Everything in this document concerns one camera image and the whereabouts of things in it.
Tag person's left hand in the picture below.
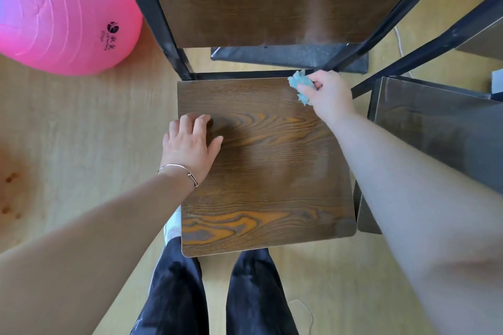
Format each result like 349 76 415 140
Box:
159 114 224 187

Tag black metal base bar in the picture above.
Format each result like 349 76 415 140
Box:
211 43 370 75

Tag person's right forearm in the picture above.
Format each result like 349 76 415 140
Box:
325 111 503 335

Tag thin white cord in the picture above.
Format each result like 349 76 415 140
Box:
288 299 315 335

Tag person's left forearm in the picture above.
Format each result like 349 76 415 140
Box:
0 166 199 335

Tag white shoe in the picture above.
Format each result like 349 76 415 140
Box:
163 207 184 247

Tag pink exercise ball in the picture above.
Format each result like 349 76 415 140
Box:
0 0 144 76

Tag brown wooden chair black frame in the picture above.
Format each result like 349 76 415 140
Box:
351 0 503 236
112 0 464 259

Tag white cable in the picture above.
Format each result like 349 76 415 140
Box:
394 26 413 79

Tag white box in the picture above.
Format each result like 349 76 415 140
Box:
490 69 503 95

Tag silver bracelet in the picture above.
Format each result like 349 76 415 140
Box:
157 164 199 189

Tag person's right hand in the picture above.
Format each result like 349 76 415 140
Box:
297 69 357 124

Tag blue cleaning cloth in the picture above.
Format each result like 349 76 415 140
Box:
287 69 316 107

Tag black trousers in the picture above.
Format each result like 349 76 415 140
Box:
131 237 300 335

